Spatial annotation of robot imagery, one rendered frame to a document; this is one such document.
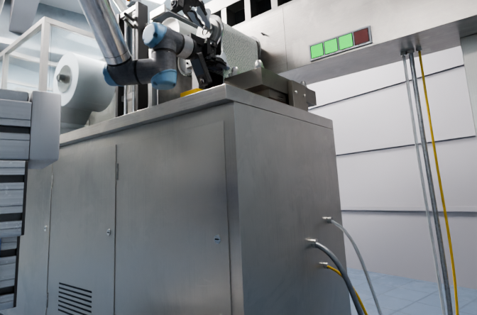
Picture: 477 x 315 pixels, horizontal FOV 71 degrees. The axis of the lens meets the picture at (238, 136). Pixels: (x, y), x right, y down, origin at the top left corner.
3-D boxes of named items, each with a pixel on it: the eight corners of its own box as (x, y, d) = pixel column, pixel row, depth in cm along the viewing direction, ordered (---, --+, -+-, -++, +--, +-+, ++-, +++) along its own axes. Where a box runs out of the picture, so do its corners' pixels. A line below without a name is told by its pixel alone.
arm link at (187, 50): (185, 52, 105) (168, 59, 110) (195, 56, 109) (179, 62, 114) (184, 29, 106) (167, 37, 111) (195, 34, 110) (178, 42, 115)
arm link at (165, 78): (146, 93, 106) (146, 59, 108) (180, 89, 105) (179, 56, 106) (135, 85, 98) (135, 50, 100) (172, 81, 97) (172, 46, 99)
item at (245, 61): (223, 86, 124) (221, 39, 127) (259, 98, 142) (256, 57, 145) (223, 86, 124) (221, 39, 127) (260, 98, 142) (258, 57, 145)
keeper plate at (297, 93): (289, 110, 119) (287, 81, 121) (302, 114, 127) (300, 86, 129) (295, 109, 118) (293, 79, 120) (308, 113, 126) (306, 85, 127)
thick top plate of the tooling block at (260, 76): (224, 94, 117) (223, 78, 118) (283, 112, 148) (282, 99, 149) (262, 84, 107) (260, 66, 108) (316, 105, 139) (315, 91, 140)
